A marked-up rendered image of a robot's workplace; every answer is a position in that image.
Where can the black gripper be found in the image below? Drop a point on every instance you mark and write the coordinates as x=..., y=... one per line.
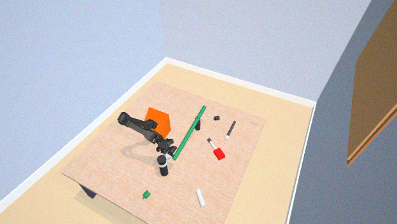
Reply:
x=168, y=149

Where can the grey faceted cup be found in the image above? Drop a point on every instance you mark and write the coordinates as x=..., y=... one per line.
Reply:
x=167, y=156

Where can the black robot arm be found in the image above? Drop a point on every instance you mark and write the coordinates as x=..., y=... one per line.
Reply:
x=145, y=128

